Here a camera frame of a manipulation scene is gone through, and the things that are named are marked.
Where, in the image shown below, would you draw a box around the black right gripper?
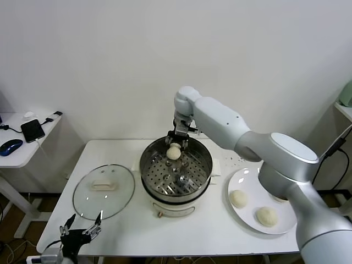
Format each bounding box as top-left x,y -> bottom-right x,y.
165,109 -> 194,151

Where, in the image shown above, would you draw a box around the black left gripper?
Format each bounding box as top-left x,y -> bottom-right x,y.
59,210 -> 103,256

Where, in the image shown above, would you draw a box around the glass pot lid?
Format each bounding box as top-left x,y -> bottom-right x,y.
73,164 -> 136,222

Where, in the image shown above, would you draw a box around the steel steamer basket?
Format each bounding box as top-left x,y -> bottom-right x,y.
131,136 -> 222,196

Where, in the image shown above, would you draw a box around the scattered dark crumbs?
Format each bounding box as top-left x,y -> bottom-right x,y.
225,156 -> 243,167

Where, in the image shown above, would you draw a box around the white electric pot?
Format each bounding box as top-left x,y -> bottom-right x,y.
141,175 -> 218,220

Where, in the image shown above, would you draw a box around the white round plate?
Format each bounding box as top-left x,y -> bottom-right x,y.
227,167 -> 298,235

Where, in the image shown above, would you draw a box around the white side desk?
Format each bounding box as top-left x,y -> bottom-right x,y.
0,111 -> 64,239
333,101 -> 352,124

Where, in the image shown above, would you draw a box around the blue computer mouse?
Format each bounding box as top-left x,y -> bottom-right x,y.
0,139 -> 24,157

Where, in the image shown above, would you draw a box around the black smartphone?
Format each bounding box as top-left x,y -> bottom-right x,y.
21,119 -> 46,144

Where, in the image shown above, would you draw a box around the black usb adapter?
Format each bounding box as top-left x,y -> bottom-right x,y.
41,111 -> 63,127

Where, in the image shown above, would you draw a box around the pale green appliance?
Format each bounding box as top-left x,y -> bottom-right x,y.
337,81 -> 352,107

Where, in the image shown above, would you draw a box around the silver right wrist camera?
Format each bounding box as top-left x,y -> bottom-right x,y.
188,122 -> 204,136

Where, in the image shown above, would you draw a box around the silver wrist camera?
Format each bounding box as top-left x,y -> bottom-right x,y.
188,122 -> 204,136
26,247 -> 64,264

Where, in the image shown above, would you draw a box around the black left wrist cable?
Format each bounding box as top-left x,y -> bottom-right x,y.
45,240 -> 63,252

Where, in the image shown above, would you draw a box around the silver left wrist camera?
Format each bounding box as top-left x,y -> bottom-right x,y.
26,247 -> 64,264

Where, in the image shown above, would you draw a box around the white charging cable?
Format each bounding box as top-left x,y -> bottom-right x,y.
35,139 -> 53,162

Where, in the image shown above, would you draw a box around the black desk cable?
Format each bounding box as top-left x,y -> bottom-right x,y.
0,125 -> 24,135

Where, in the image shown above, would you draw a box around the thin white cable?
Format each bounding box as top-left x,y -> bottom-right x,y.
318,126 -> 352,161

